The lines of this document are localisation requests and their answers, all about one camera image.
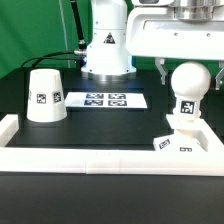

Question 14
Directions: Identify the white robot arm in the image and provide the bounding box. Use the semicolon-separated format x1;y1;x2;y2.
82;0;224;88

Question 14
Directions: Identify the white lamp base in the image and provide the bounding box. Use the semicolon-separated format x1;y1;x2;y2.
153;114;207;153

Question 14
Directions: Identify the black cable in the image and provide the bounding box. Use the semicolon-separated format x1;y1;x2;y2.
21;0;88;69

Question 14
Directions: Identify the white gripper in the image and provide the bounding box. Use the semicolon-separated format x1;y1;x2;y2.
126;0;224;90

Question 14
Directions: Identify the grey thin cable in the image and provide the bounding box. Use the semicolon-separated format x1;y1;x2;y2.
58;0;71;69

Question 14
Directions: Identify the white lamp bulb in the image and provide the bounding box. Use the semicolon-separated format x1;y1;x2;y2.
171;62;211;120

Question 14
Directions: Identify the white lamp shade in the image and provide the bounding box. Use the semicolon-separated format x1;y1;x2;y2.
27;69;67;123

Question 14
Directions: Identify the white marker sheet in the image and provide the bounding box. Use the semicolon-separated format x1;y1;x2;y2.
65;92;147;109

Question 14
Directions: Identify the white U-shaped fence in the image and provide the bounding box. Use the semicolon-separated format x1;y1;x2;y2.
0;114;224;176

